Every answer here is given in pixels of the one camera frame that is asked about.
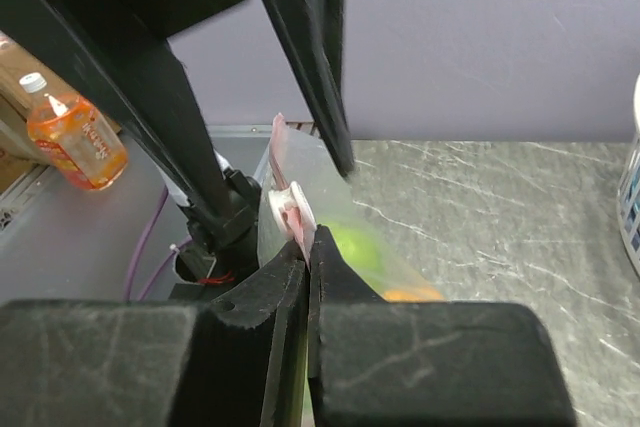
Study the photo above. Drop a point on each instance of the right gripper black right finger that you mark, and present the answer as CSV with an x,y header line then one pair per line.
x,y
379,363

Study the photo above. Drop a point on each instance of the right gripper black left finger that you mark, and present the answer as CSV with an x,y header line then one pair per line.
x,y
237,360

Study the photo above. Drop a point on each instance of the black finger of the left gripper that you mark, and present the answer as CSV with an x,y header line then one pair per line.
x,y
311,33
116,53

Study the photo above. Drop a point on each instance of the green fake apple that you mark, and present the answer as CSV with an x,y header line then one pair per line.
x,y
360,251

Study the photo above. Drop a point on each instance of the clear zip top bag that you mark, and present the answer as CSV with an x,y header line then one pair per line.
x,y
301,189

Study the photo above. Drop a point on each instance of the orange fake fruit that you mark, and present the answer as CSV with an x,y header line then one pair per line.
x,y
413,295

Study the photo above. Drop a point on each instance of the orange drink bottle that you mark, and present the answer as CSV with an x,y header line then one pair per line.
x,y
73,134

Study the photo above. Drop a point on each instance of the white slatted round basket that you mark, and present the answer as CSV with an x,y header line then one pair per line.
x,y
628,191

